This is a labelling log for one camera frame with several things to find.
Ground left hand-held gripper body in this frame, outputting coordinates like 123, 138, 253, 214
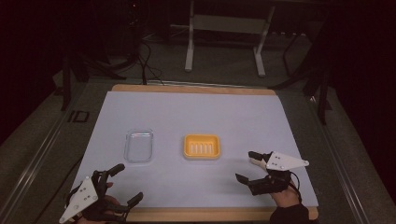
59, 170, 129, 224

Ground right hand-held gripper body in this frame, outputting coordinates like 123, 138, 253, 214
247, 150, 310, 197

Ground clear plastic container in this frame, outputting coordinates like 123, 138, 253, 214
123, 128, 155, 164

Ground yellow soap dish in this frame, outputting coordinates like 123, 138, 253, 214
182, 133, 222, 161

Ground person's left hand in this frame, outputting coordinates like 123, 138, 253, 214
74, 181, 122, 224

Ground person's right hand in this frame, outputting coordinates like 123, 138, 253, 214
270, 182, 302, 208

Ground pale blue table mat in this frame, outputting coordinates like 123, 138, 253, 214
72, 91, 319, 209

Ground black stand with legs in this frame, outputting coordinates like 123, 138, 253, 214
268, 18, 333, 126

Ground silver strip behind table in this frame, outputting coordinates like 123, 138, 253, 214
146, 79, 250, 90

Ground white metal stand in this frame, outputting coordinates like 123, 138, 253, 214
184, 0, 276, 78

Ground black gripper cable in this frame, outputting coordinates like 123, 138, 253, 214
289, 171, 304, 205

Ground metal floor rail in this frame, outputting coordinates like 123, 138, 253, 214
307, 95, 372, 224
0, 90, 82, 220

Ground black rectangular floor frame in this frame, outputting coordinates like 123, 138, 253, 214
67, 109, 91, 123

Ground black floor cables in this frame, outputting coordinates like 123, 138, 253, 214
135, 39, 165, 86

